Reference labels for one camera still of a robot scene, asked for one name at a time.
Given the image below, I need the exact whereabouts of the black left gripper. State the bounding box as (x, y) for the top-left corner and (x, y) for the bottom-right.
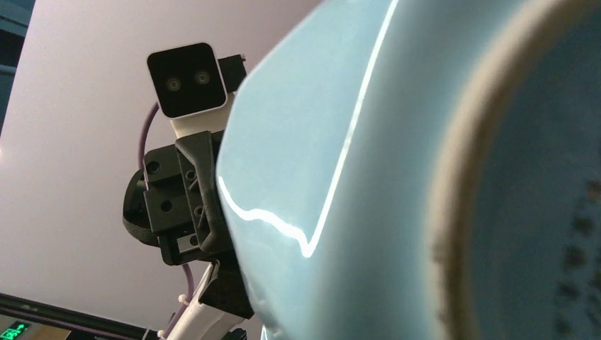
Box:
(122, 131), (254, 319)

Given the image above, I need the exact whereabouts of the light blue mug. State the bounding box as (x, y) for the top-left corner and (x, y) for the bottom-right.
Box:
(218, 1), (600, 339)

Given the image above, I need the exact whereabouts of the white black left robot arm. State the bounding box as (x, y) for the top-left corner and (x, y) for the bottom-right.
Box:
(123, 131), (254, 339)

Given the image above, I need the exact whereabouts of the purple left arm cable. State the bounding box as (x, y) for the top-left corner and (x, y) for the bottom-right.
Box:
(137, 102), (196, 339)

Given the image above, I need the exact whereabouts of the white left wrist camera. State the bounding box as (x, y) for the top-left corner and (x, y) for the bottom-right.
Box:
(146, 42), (247, 138)

